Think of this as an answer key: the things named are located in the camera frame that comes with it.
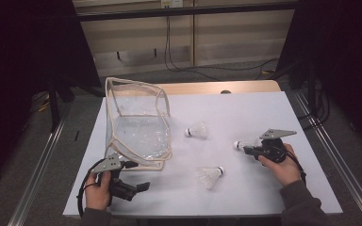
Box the white table sheet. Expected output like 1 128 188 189
62 90 343 219

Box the black curtain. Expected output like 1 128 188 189
0 0 102 192
276 0 362 158

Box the white shuttlecock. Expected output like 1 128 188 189
184 121 209 140
196 165 225 190
232 137 265 152

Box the metal floor rail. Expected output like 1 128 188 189
293 90 362 226
8 109 69 226

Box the person's right hand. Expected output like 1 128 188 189
257 143 304 187

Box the clear plastic bag beige trim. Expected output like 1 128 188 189
102 76 174 172

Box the light wooden cabinet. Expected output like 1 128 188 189
72 0 296 78

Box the hand-held gripper cable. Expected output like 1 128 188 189
272 144 307 186
76 158 107 219

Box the right hand-held gripper cable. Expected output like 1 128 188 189
272 144 307 186

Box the person's left hand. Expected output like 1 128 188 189
84 170 112 212

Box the black hanging cable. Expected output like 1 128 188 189
163 15 221 82
167 15 281 73

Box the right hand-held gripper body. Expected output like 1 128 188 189
252 127 298 165

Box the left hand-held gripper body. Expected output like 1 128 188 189
90 153 140 202

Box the white wall outlet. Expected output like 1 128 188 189
159 0 184 8

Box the black floor cable bundle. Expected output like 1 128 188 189
298 81 331 131

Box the black stand post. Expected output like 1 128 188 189
48 74 60 131
305 56 319 117

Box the black horizontal bar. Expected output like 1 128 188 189
74 1 300 23

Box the left hand-held gripper cable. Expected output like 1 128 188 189
76 158 107 219

